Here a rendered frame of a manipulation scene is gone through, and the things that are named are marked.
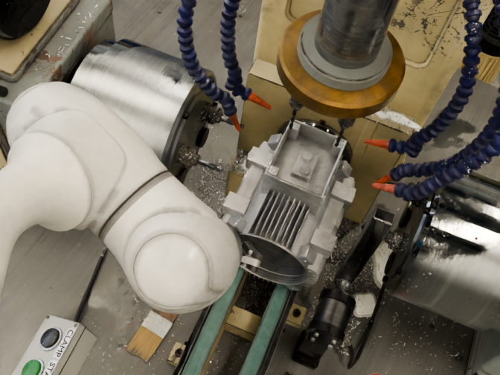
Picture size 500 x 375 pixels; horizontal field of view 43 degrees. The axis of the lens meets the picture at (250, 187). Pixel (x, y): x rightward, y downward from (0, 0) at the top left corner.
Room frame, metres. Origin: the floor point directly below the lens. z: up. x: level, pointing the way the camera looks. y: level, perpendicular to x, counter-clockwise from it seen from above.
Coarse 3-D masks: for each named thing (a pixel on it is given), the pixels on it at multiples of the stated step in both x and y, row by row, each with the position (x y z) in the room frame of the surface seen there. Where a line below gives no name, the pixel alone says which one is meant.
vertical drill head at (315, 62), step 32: (352, 0) 0.57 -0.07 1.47; (384, 0) 0.57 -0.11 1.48; (288, 32) 0.63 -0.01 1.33; (320, 32) 0.59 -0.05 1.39; (352, 32) 0.57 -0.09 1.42; (384, 32) 0.59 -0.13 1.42; (288, 64) 0.58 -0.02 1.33; (320, 64) 0.57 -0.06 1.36; (352, 64) 0.57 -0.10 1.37; (384, 64) 0.59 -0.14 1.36; (320, 96) 0.53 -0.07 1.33; (352, 96) 0.54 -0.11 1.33; (384, 96) 0.56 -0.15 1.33
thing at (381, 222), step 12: (372, 216) 0.42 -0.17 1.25; (384, 216) 0.42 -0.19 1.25; (372, 228) 0.41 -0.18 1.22; (384, 228) 0.41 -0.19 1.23; (360, 240) 0.41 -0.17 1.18; (372, 240) 0.41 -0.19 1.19; (360, 252) 0.41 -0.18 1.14; (372, 252) 0.41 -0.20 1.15; (348, 264) 0.41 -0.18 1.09; (360, 264) 0.41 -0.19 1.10; (336, 276) 0.42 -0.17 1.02; (348, 276) 0.41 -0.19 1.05; (348, 288) 0.40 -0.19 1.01
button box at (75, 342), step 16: (48, 320) 0.24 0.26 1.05; (64, 320) 0.24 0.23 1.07; (64, 336) 0.22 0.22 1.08; (80, 336) 0.23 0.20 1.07; (96, 336) 0.24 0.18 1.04; (32, 352) 0.19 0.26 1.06; (48, 352) 0.19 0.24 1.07; (64, 352) 0.20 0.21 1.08; (80, 352) 0.21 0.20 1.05; (16, 368) 0.17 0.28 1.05; (48, 368) 0.17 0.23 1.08; (64, 368) 0.18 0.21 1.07; (80, 368) 0.19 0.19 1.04
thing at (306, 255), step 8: (272, 136) 0.63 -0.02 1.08; (280, 136) 0.62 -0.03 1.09; (272, 144) 0.61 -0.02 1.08; (344, 160) 0.60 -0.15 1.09; (344, 168) 0.59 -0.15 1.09; (352, 168) 0.60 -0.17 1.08; (344, 176) 0.58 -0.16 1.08; (240, 216) 0.46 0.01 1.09; (232, 224) 0.44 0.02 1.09; (240, 224) 0.45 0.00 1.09; (240, 232) 0.43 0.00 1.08; (304, 248) 0.43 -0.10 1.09; (296, 256) 0.41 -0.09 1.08; (304, 256) 0.41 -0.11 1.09; (312, 256) 0.42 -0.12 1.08; (304, 264) 0.41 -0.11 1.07; (312, 264) 0.41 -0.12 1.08; (288, 288) 0.41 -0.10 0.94; (296, 288) 0.41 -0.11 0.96
